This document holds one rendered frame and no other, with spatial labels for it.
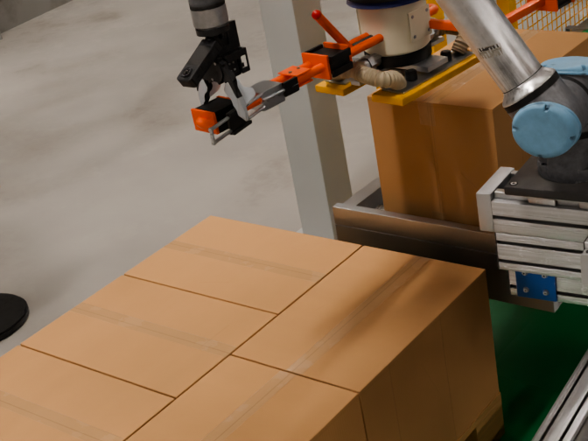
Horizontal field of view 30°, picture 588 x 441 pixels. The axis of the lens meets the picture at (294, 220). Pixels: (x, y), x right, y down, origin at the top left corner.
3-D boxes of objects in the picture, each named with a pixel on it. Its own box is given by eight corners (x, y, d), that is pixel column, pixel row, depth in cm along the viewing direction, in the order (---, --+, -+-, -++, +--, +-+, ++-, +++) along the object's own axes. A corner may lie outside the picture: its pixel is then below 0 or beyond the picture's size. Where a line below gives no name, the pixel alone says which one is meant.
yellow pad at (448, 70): (455, 54, 287) (453, 36, 285) (486, 58, 280) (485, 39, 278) (371, 101, 267) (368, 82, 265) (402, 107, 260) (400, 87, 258)
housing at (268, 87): (266, 97, 253) (262, 79, 251) (286, 101, 248) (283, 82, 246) (244, 108, 248) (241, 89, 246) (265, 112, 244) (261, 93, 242)
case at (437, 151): (487, 142, 363) (475, 26, 346) (601, 157, 338) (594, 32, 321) (385, 222, 324) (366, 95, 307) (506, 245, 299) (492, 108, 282)
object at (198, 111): (222, 115, 246) (218, 94, 243) (245, 120, 240) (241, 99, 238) (195, 129, 241) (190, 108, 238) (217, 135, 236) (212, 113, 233)
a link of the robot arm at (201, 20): (206, 12, 224) (180, 10, 229) (211, 33, 226) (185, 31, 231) (232, 1, 228) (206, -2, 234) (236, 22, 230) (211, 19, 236)
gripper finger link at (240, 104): (269, 108, 234) (247, 70, 234) (249, 117, 231) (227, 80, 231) (262, 113, 237) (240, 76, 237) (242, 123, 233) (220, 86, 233)
